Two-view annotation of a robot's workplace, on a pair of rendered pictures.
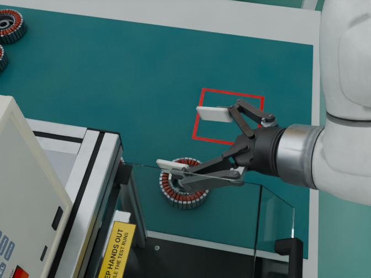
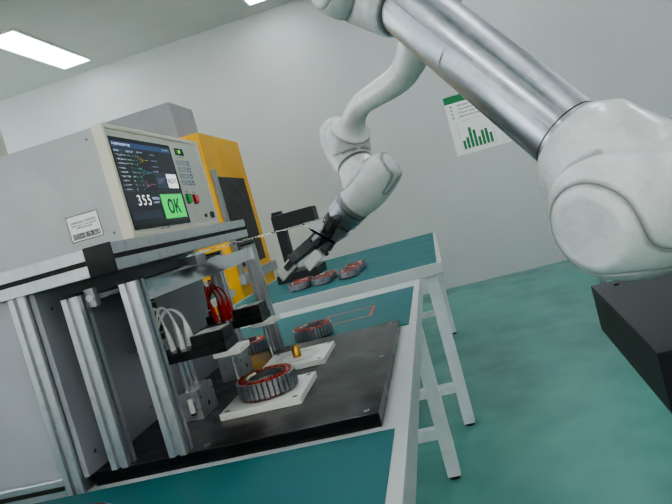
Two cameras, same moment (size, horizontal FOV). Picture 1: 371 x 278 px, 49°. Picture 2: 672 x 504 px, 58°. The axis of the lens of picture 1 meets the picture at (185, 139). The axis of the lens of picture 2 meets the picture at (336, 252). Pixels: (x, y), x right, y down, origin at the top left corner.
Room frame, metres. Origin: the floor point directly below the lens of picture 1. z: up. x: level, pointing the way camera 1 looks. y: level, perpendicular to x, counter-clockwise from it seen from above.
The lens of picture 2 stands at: (-1.27, -0.10, 1.07)
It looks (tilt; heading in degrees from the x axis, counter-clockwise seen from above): 3 degrees down; 359
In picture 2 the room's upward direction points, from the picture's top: 15 degrees counter-clockwise
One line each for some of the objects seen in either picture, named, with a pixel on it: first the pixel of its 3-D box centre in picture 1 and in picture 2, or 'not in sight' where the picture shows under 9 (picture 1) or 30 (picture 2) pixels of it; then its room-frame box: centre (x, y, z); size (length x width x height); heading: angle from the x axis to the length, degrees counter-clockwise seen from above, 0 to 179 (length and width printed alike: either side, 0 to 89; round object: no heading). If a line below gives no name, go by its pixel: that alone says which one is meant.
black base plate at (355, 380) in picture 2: not in sight; (281, 384); (-0.04, 0.07, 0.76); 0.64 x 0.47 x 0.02; 169
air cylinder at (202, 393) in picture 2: not in sight; (195, 400); (-0.14, 0.22, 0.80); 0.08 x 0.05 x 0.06; 169
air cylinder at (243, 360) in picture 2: not in sight; (235, 363); (0.10, 0.17, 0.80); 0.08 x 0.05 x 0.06; 169
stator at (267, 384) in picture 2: not in sight; (267, 382); (-0.17, 0.07, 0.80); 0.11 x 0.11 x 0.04
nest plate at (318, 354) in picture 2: not in sight; (298, 358); (0.07, 0.03, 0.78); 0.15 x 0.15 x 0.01; 79
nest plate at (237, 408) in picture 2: not in sight; (270, 394); (-0.17, 0.07, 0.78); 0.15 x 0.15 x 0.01; 79
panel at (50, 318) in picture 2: not in sight; (153, 336); (0.00, 0.30, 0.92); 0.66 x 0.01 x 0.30; 169
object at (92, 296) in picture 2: not in sight; (170, 272); (-0.02, 0.23, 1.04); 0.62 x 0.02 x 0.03; 169
